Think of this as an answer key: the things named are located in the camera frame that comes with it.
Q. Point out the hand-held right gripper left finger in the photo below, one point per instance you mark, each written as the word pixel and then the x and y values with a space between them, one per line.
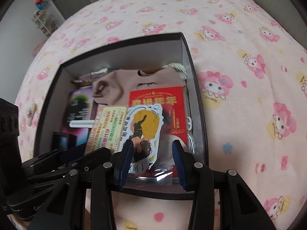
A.
pixel 126 164

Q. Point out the red printed card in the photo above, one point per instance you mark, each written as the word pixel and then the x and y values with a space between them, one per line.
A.
pixel 168 105

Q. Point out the clear phone case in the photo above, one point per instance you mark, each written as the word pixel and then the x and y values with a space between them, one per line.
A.
pixel 193 143

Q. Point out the pink round cushion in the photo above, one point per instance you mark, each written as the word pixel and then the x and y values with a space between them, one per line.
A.
pixel 39 46

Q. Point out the cartoon print card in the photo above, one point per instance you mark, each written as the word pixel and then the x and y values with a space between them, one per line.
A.
pixel 141 122

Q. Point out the pink cartoon printed blanket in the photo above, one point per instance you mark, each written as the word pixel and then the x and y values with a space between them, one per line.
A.
pixel 239 52

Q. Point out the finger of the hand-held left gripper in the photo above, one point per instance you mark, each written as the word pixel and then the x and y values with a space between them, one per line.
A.
pixel 72 152
pixel 96 157

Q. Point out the yellow green printed card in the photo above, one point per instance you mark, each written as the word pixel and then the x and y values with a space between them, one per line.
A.
pixel 108 127

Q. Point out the beige cloth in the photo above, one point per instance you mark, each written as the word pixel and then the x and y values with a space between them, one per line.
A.
pixel 124 83

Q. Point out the black cardboard box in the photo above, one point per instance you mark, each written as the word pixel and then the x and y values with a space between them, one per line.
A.
pixel 134 52

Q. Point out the red blue toy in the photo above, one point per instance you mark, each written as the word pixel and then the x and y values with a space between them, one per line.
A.
pixel 40 0

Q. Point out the silver tinsel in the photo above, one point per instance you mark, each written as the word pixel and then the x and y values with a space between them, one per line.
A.
pixel 84 79

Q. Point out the pale furry item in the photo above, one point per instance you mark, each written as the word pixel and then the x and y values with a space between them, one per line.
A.
pixel 177 68

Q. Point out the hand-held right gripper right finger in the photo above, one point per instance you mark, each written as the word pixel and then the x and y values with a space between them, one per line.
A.
pixel 179 166

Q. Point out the white band smartwatch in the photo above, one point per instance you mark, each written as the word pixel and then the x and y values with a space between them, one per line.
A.
pixel 63 141

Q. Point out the dark purple booklet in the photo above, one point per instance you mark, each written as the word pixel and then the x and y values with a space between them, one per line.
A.
pixel 76 107

